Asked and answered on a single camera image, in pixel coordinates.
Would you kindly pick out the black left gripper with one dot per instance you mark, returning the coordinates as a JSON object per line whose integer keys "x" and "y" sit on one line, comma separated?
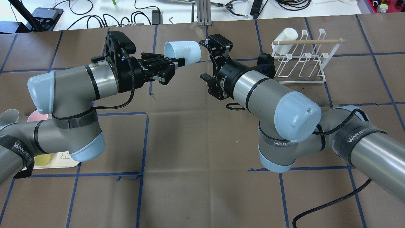
{"x": 138, "y": 70}

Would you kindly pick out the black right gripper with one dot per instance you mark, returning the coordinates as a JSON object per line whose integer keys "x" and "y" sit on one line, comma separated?
{"x": 227, "y": 76}

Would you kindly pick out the light blue cup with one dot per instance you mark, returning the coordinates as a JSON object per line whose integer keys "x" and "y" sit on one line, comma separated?
{"x": 189, "y": 50}

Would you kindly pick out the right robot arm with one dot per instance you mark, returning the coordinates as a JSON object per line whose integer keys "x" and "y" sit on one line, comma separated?
{"x": 292, "y": 126}

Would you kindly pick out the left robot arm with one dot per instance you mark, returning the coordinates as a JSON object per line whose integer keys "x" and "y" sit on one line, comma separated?
{"x": 68, "y": 96}

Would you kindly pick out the pink cup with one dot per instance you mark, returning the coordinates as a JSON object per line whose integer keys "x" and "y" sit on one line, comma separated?
{"x": 37, "y": 116}

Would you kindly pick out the yellow cup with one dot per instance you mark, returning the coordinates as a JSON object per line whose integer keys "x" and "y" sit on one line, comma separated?
{"x": 42, "y": 160}

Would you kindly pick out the grey cup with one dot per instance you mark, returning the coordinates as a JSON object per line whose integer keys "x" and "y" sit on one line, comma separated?
{"x": 9, "y": 116}

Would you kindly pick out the black power adapter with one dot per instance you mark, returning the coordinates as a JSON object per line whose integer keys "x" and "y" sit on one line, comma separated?
{"x": 156, "y": 17}

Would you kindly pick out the cream serving tray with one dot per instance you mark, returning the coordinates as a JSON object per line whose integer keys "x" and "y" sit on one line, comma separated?
{"x": 59, "y": 160}

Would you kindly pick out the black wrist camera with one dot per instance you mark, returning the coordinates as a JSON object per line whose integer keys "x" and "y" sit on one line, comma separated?
{"x": 115, "y": 42}

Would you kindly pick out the white wire cup rack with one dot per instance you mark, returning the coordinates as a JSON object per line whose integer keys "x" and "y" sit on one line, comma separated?
{"x": 300, "y": 59}

